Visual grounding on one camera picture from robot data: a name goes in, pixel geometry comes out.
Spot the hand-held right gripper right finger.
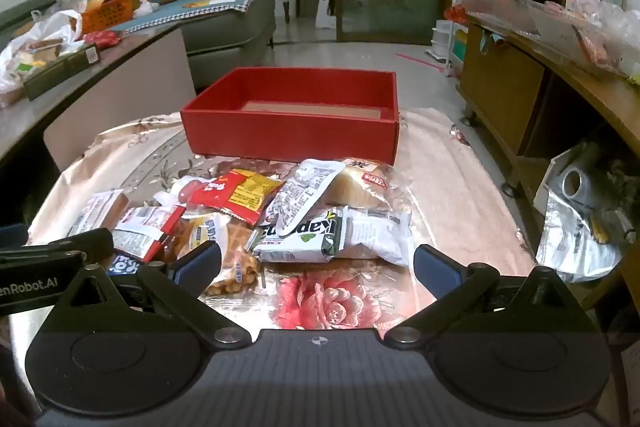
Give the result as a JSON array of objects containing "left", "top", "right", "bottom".
[{"left": 385, "top": 244, "right": 596, "bottom": 350}]

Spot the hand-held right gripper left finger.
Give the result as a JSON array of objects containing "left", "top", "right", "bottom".
[{"left": 50, "top": 241, "right": 251, "bottom": 350}]

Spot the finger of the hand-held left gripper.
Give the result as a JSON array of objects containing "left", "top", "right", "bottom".
[{"left": 66, "top": 228, "right": 115, "bottom": 264}]

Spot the waffle clear packet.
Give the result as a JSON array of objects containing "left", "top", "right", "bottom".
[{"left": 170, "top": 212, "right": 263, "bottom": 298}]

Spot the red yellow snack packet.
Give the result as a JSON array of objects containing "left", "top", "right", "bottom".
[{"left": 187, "top": 169, "right": 286, "bottom": 228}]

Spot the bread bun clear packet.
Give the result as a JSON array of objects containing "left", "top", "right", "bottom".
[{"left": 320, "top": 158, "right": 396, "bottom": 210}]

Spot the red cardboard box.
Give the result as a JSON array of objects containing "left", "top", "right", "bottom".
[{"left": 180, "top": 67, "right": 400, "bottom": 166}]

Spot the pink sausage packet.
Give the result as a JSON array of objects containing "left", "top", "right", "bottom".
[{"left": 152, "top": 175, "right": 211, "bottom": 208}]

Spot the green white wafer packet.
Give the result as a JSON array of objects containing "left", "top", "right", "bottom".
[{"left": 250, "top": 207, "right": 351, "bottom": 264}]

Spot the dark brown snack packet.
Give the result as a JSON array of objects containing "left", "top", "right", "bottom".
[{"left": 217, "top": 158, "right": 303, "bottom": 180}]

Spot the white black-print snack packet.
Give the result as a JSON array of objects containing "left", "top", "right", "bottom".
[{"left": 260, "top": 158, "right": 346, "bottom": 238}]

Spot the silver printed bag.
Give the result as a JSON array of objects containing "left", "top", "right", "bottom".
[{"left": 535, "top": 147, "right": 626, "bottom": 283}]

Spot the white tape roll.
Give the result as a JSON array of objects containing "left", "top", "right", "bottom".
[{"left": 557, "top": 157, "right": 601, "bottom": 202}]

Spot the dark green box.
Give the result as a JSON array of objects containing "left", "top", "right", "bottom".
[{"left": 22, "top": 44, "right": 100, "bottom": 102}]

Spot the wooden cabinet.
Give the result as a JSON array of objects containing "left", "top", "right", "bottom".
[{"left": 457, "top": 14, "right": 640, "bottom": 308}]

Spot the red snack bag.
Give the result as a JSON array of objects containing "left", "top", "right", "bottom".
[{"left": 82, "top": 29, "right": 121, "bottom": 50}]

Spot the teal yellow drawer unit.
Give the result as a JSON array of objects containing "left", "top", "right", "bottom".
[{"left": 450, "top": 29, "right": 469, "bottom": 70}]

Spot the white plastic storage container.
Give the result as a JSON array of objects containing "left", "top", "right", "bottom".
[{"left": 425, "top": 19, "right": 468, "bottom": 68}]

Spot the orange plastic basket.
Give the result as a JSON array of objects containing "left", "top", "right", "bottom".
[{"left": 80, "top": 0, "right": 151, "bottom": 34}]

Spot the grey sofa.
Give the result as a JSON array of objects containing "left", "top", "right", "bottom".
[{"left": 150, "top": 0, "right": 277, "bottom": 90}]

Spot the blue sofa cover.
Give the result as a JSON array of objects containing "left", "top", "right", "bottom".
[{"left": 117, "top": 0, "right": 263, "bottom": 32}]

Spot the yellow white paper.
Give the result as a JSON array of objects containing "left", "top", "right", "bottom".
[{"left": 182, "top": 0, "right": 241, "bottom": 10}]

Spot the clear plastic tray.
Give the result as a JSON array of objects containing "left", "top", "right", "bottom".
[{"left": 462, "top": 0, "right": 586, "bottom": 42}]

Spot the clear plastic bag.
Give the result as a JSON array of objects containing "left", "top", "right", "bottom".
[{"left": 575, "top": 0, "right": 640, "bottom": 82}]

